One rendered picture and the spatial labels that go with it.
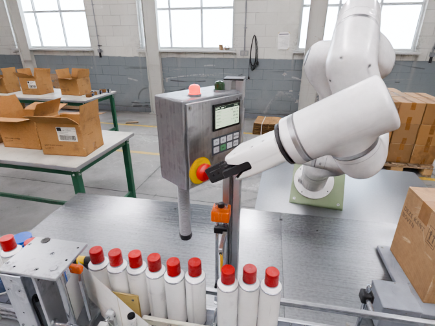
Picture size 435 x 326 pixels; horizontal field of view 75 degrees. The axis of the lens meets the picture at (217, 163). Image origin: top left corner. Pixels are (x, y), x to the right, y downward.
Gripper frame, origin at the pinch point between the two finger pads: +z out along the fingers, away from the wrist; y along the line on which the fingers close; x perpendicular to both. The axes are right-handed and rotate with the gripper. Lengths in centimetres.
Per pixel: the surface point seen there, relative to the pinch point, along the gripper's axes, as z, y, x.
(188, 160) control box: 3.9, 1.4, -4.8
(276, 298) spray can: 4.4, -3.3, 33.7
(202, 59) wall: 226, -504, -133
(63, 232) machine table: 93, -16, 2
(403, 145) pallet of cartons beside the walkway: -33, -345, 125
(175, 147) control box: 5.6, 0.8, -8.2
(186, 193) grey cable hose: 15.8, -7.2, 3.2
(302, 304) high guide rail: 2.9, -9.9, 41.9
